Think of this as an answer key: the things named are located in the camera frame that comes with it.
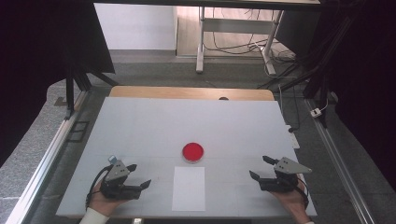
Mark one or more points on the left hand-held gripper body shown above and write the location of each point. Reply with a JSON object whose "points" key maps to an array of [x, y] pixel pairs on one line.
{"points": [[120, 189]]}

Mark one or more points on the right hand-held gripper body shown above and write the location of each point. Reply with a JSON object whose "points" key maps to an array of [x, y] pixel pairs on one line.
{"points": [[280, 183]]}

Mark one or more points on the white and blue stamp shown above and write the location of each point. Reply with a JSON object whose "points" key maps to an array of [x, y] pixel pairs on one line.
{"points": [[112, 159]]}

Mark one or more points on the white paper sheet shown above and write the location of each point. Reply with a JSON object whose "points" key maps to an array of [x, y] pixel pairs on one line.
{"points": [[188, 189]]}

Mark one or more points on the round red ink pad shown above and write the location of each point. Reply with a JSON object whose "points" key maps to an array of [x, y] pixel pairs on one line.
{"points": [[193, 151]]}

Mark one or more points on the person's left hand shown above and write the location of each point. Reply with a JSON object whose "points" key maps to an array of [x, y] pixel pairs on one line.
{"points": [[101, 203]]}

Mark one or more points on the person's right hand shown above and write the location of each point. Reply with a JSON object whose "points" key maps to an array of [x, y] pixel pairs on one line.
{"points": [[294, 202]]}

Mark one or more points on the white power strip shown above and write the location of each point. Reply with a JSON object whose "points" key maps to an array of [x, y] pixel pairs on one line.
{"points": [[293, 138]]}

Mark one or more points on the white work board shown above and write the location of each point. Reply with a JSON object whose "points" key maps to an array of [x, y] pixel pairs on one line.
{"points": [[155, 124]]}

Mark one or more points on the white plug adapter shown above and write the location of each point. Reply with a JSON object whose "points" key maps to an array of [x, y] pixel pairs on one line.
{"points": [[316, 112]]}

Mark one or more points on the wooden table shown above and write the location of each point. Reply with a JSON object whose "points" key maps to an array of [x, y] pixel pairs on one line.
{"points": [[186, 92]]}

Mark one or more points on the black tripod stand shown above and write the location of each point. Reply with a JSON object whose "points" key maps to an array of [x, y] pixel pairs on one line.
{"points": [[70, 93]]}

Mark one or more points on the black metal stand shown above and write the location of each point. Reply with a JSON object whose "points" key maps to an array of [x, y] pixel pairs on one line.
{"points": [[323, 77]]}

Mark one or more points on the black curtain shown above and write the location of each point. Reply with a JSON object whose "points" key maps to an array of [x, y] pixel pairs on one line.
{"points": [[367, 77], [31, 62]]}

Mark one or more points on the aluminium rail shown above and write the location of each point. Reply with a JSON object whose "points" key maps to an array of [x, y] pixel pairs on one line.
{"points": [[339, 161], [46, 155]]}

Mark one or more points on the white desk frame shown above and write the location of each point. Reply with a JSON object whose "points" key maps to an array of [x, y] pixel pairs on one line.
{"points": [[236, 25]]}

